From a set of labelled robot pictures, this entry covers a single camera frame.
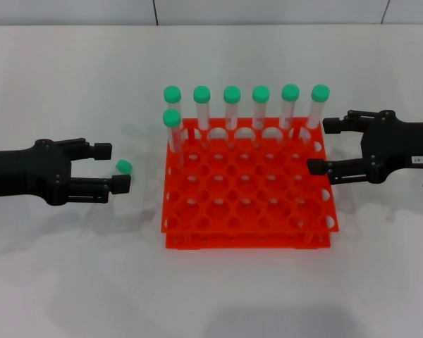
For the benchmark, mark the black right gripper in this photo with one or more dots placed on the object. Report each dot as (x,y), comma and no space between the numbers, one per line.
(391,144)

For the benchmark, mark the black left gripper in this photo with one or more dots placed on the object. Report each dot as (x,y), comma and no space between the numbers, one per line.
(28,172)

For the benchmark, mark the green capped clear test tube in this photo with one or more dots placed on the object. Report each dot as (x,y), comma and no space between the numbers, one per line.
(320,93)
(290,92)
(261,93)
(172,94)
(201,94)
(171,118)
(232,94)
(124,166)

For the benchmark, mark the orange test tube rack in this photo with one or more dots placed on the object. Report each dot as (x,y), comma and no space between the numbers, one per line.
(257,230)

